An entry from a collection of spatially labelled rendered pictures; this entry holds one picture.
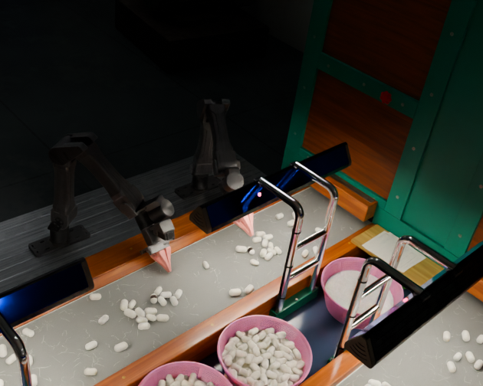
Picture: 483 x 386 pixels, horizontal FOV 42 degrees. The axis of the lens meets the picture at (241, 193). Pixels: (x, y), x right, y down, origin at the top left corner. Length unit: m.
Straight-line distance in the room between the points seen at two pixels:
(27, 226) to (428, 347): 1.38
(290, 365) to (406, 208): 0.74
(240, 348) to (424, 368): 0.53
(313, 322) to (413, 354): 0.32
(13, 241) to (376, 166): 1.27
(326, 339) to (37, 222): 1.07
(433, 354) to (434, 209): 0.49
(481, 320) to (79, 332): 1.23
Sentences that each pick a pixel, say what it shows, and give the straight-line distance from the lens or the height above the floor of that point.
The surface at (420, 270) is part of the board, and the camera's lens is 2.21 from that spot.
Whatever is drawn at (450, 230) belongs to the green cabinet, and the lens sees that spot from 2.20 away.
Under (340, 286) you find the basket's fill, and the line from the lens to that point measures 2.12.
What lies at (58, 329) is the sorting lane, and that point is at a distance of 1.88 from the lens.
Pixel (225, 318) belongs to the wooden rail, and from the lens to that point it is 1.89.
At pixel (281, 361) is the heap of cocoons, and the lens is 1.84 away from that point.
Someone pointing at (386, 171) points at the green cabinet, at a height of 0.98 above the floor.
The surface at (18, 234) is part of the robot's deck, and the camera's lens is 2.30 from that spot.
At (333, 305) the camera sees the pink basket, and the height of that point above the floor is 0.74.
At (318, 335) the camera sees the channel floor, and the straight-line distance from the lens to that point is 2.03.
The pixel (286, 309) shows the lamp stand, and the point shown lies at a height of 0.71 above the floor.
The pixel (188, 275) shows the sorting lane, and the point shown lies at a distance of 2.04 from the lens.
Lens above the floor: 2.14
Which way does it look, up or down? 36 degrees down
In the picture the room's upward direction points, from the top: 9 degrees clockwise
